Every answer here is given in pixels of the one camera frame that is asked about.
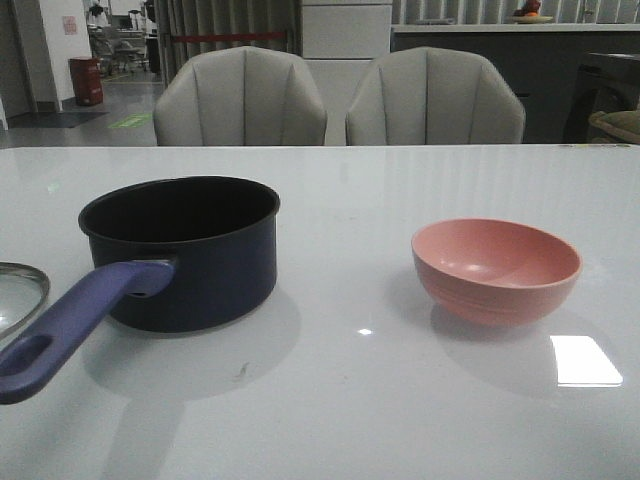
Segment fruit plate on counter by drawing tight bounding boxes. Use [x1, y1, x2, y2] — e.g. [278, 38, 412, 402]
[509, 0, 554, 25]

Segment right grey upholstered chair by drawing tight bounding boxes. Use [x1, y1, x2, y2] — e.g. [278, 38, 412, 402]
[345, 47, 526, 146]

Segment dark grey counter cabinet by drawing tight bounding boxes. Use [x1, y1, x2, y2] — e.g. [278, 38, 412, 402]
[391, 23, 639, 143]

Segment white drawer cabinet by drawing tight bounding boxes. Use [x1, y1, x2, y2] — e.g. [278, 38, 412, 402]
[300, 1, 393, 146]

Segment red trash bin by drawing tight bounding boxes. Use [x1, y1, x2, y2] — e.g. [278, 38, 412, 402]
[69, 57, 103, 106]

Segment glass pot lid blue knob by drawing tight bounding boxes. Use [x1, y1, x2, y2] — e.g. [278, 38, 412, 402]
[1, 262, 50, 339]

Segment red barrier belt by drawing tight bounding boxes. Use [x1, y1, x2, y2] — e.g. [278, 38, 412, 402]
[169, 31, 288, 43]

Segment olive cushion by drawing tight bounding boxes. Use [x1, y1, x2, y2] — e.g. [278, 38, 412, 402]
[588, 110, 639, 145]

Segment grey upholstered chair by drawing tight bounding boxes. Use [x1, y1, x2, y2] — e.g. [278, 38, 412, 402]
[153, 46, 328, 146]
[345, 47, 526, 146]

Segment grey curtain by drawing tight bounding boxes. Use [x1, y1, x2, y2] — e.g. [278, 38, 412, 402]
[154, 0, 301, 84]

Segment dark blue saucepan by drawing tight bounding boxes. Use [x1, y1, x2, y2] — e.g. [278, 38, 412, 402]
[1, 176, 280, 404]

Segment pink plastic bowl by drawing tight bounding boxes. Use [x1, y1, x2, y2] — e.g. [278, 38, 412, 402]
[411, 218, 582, 326]

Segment left grey upholstered chair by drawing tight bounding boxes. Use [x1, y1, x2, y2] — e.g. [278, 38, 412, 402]
[153, 46, 328, 146]

